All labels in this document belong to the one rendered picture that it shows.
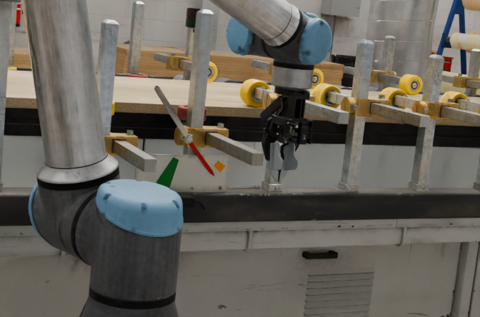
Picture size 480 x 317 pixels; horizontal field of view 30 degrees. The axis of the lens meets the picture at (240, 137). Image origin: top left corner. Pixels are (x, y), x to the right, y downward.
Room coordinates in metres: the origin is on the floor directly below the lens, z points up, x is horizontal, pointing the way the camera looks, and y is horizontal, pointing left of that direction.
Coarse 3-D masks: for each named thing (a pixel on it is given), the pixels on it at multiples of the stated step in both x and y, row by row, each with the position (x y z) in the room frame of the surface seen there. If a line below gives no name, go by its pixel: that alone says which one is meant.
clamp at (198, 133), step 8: (176, 128) 2.30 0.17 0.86; (192, 128) 2.29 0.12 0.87; (200, 128) 2.30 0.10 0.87; (208, 128) 2.32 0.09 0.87; (216, 128) 2.34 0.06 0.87; (224, 128) 2.35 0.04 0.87; (176, 136) 2.30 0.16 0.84; (200, 136) 2.30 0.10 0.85; (176, 144) 2.30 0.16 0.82; (184, 144) 2.29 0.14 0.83; (200, 144) 2.30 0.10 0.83
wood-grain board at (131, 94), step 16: (16, 80) 2.70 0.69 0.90; (32, 80) 2.74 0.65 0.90; (128, 80) 3.04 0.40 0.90; (144, 80) 3.10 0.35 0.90; (160, 80) 3.16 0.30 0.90; (176, 80) 3.22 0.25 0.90; (16, 96) 2.32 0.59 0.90; (32, 96) 2.35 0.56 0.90; (128, 96) 2.57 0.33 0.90; (144, 96) 2.62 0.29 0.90; (176, 96) 2.70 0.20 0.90; (208, 96) 2.79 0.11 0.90; (224, 96) 2.84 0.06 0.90; (368, 96) 3.36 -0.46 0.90; (416, 96) 3.58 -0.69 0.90; (128, 112) 2.44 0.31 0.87; (144, 112) 2.46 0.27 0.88; (160, 112) 2.48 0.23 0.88; (176, 112) 2.51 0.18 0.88; (208, 112) 2.55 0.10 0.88; (224, 112) 2.57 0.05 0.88; (240, 112) 2.60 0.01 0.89; (256, 112) 2.62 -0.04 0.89
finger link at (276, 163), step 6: (270, 144) 1.95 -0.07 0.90; (276, 144) 1.95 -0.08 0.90; (270, 150) 1.95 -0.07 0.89; (276, 150) 1.94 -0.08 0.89; (270, 156) 1.95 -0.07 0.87; (276, 156) 1.94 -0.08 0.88; (270, 162) 1.96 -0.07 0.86; (276, 162) 1.94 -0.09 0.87; (282, 162) 1.92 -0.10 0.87; (270, 168) 1.96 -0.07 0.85; (276, 168) 1.94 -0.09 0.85; (282, 168) 1.92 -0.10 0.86; (276, 174) 1.96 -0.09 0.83; (276, 180) 1.97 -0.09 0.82
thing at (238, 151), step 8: (208, 136) 2.29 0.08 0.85; (216, 136) 2.25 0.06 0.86; (224, 136) 2.27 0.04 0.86; (208, 144) 2.29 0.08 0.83; (216, 144) 2.24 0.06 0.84; (224, 144) 2.20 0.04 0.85; (232, 144) 2.16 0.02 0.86; (240, 144) 2.17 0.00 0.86; (224, 152) 2.20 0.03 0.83; (232, 152) 2.16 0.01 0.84; (240, 152) 2.12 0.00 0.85; (248, 152) 2.08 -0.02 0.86; (256, 152) 2.08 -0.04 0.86; (248, 160) 2.08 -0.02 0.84; (256, 160) 2.07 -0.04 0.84
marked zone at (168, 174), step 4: (172, 160) 2.27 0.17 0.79; (176, 160) 2.27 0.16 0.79; (168, 164) 2.26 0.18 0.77; (172, 164) 2.27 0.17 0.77; (176, 164) 2.27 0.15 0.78; (168, 168) 2.26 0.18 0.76; (172, 168) 2.27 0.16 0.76; (164, 172) 2.26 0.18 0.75; (168, 172) 2.26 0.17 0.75; (172, 172) 2.27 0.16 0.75; (160, 176) 2.25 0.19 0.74; (164, 176) 2.26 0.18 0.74; (168, 176) 2.26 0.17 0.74; (172, 176) 2.27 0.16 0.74; (160, 180) 2.25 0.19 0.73; (164, 180) 2.26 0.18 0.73; (168, 180) 2.26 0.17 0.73; (160, 184) 2.25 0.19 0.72; (164, 184) 2.26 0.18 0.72; (168, 184) 2.26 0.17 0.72
